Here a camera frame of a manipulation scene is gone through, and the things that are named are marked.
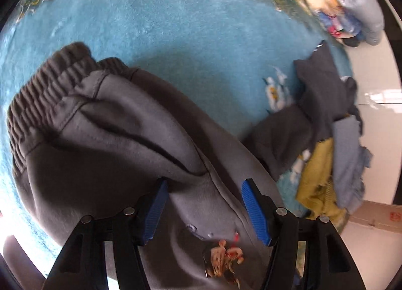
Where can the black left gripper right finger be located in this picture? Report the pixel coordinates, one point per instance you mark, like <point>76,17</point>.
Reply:
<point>328,263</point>

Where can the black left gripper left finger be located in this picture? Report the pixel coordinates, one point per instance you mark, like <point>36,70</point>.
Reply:
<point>82,261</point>

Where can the grey sweatpants with cartoon print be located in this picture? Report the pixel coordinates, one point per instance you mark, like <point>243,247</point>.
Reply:
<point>91,137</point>

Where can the cardboard box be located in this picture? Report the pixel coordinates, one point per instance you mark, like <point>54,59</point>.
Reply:
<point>379,216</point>

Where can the mustard yellow knit sweater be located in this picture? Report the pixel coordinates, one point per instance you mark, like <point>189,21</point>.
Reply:
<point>316,191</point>

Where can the light blue-grey garment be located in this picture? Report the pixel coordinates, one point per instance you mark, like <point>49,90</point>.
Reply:
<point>349,162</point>

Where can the dark navy fleece garment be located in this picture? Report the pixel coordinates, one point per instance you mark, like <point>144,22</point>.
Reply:
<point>281,137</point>

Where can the teal floral bed blanket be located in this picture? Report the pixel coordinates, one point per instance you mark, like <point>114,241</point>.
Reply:
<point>217,52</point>

